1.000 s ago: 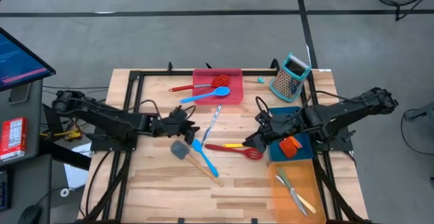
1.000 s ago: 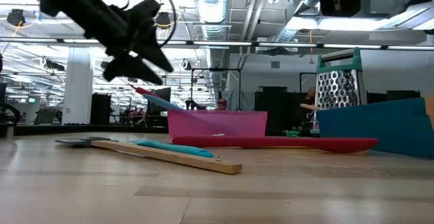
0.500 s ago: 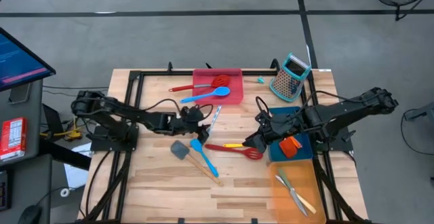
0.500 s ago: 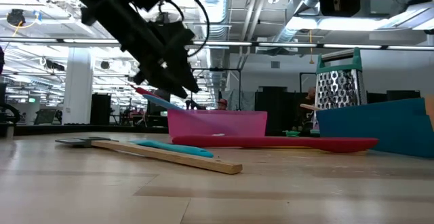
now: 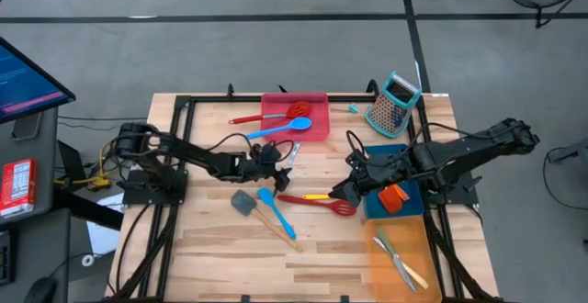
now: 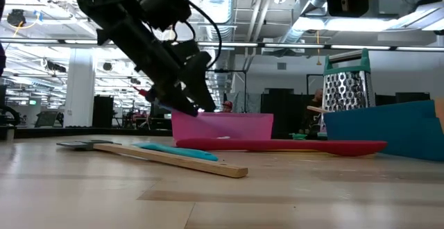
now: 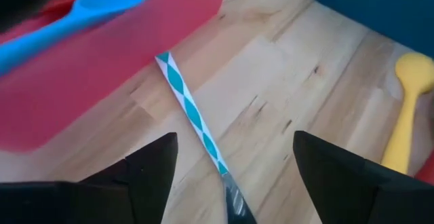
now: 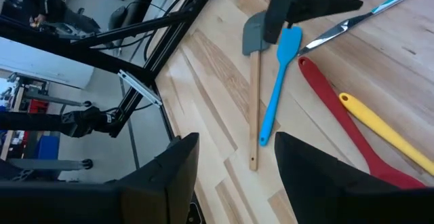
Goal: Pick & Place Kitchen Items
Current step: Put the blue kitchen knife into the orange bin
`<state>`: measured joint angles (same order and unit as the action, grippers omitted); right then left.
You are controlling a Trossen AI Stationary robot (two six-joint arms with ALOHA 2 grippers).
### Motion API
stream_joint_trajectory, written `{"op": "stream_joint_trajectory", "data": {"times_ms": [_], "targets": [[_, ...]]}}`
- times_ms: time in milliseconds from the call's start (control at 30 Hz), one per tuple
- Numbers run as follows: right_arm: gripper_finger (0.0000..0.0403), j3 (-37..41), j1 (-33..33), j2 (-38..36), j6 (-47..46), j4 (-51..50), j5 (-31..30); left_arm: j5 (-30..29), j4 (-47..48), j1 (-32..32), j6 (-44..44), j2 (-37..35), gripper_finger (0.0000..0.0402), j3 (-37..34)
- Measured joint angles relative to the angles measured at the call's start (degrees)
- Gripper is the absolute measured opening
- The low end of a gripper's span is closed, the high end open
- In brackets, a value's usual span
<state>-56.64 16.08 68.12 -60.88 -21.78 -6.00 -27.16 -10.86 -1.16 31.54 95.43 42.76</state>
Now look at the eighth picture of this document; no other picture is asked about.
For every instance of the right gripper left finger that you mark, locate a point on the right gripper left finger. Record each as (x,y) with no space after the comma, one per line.
(162,190)

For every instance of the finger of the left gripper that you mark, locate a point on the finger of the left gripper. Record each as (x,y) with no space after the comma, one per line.
(318,3)
(276,20)

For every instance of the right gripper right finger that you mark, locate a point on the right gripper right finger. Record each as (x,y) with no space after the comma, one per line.
(332,197)

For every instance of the blue silicone spatula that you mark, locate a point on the blue silicone spatula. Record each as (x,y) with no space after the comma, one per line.
(274,98)

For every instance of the yellow silicone spoon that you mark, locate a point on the yellow silicone spoon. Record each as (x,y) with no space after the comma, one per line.
(373,122)

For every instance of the grey caster leg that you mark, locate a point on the grey caster leg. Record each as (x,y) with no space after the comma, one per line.
(51,164)
(54,99)

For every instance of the black desk leg beam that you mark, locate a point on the black desk leg beam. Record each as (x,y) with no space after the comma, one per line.
(34,120)

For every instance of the black computer mouse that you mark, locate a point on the black computer mouse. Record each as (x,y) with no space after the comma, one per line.
(117,17)

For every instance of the person's hand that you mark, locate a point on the person's hand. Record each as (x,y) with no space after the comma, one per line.
(38,20)

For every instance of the silver metal bracket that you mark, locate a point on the silver metal bracket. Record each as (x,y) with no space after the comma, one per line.
(140,88)

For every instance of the black aluminium table frame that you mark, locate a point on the black aluminium table frame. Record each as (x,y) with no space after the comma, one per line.
(162,47)

